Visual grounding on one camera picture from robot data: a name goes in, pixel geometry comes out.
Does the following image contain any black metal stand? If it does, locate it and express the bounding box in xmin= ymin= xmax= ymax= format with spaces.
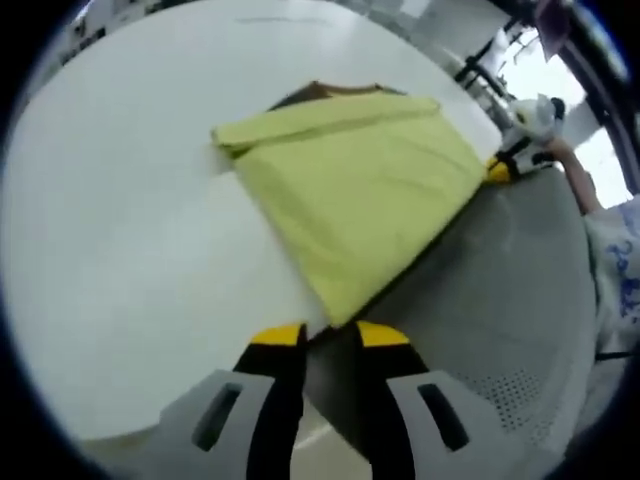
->
xmin=451 ymin=0 xmax=632 ymax=112

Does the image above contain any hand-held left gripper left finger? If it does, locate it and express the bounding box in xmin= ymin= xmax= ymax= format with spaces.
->
xmin=159 ymin=323 xmax=309 ymax=480

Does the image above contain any yellow blue brown garment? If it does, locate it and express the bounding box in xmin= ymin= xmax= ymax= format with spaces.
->
xmin=209 ymin=80 xmax=489 ymax=330

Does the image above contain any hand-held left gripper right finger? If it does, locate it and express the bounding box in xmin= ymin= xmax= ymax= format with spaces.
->
xmin=354 ymin=321 xmax=502 ymax=480

